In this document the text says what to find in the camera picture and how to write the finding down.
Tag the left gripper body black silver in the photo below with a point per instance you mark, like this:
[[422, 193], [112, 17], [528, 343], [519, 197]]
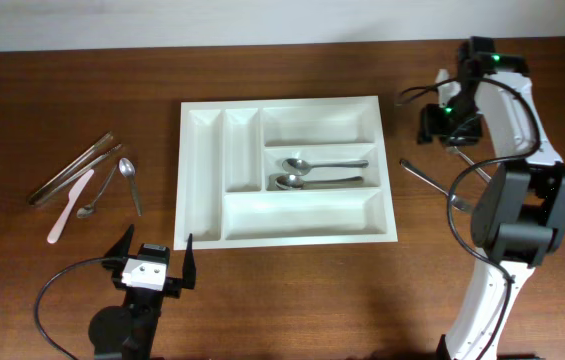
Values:
[[171, 285]]

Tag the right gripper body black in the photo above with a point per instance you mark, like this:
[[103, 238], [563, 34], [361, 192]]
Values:
[[448, 126]]

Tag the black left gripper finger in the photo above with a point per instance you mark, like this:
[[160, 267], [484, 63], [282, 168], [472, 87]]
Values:
[[121, 248], [189, 266]]

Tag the steel fork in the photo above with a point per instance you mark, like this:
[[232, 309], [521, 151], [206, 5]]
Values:
[[456, 201], [456, 151]]

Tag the small thin steel teaspoon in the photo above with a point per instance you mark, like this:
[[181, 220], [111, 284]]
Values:
[[89, 209]]

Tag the steel teaspoon patterned handle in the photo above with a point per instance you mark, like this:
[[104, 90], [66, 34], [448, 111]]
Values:
[[127, 169]]

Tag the large steel tablespoon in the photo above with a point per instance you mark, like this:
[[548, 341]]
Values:
[[299, 167]]

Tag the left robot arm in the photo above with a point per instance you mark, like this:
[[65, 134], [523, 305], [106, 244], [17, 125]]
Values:
[[127, 331]]

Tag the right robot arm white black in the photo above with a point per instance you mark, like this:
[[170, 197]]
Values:
[[520, 217]]

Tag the pink plastic knife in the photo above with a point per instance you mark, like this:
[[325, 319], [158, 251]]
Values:
[[73, 195]]

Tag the white plastic cutlery tray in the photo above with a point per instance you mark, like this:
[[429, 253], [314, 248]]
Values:
[[231, 152]]

